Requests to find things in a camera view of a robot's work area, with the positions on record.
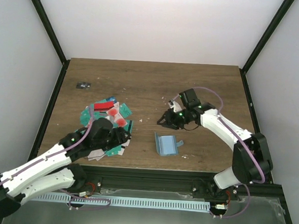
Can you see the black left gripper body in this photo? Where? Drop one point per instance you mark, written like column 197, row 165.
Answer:
column 119, row 139

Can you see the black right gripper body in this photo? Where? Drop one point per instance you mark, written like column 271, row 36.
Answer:
column 178, row 121

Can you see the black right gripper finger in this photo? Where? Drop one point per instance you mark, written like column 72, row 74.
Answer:
column 167, row 113
column 164, row 122

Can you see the blue card holder wallet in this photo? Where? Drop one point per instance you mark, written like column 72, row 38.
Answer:
column 167, row 145

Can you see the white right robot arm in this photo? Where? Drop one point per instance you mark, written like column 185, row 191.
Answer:
column 209, row 117

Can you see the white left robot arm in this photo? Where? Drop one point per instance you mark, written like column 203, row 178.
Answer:
column 56, row 168

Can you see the red white circle card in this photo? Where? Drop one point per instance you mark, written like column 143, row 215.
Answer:
column 120, row 121

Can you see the teal card pile bottom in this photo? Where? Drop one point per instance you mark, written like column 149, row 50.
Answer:
column 118, row 150

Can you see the teal card pile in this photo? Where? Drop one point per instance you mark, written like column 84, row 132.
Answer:
column 118, row 150
column 125, row 110

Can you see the teal card pile top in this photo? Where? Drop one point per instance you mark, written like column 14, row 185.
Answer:
column 125, row 110

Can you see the white floral card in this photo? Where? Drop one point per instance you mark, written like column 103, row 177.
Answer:
column 96, row 155

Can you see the red card on pile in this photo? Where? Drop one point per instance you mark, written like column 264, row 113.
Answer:
column 103, row 106

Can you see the black VIP card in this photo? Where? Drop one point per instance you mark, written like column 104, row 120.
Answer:
column 83, row 85

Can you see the light blue slotted strip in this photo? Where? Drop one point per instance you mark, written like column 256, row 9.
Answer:
column 144, row 203

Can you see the metal front plate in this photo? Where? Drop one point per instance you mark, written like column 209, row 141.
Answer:
column 253, row 210

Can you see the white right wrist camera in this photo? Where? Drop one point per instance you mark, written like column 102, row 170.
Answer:
column 174, row 106

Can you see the black front mounting rail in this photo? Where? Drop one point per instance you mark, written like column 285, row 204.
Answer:
column 196, row 184

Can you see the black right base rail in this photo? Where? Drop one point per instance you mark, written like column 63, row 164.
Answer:
column 253, row 108

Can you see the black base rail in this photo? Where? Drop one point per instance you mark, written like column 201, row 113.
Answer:
column 253, row 108
column 46, row 118

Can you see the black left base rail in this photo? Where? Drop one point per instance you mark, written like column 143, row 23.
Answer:
column 46, row 118

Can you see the black left frame post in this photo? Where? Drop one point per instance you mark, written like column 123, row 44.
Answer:
column 49, row 29

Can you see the black frame post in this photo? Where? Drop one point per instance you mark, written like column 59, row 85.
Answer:
column 49, row 29
column 279, row 15

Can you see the black right frame post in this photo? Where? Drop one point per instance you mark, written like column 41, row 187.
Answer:
column 279, row 15

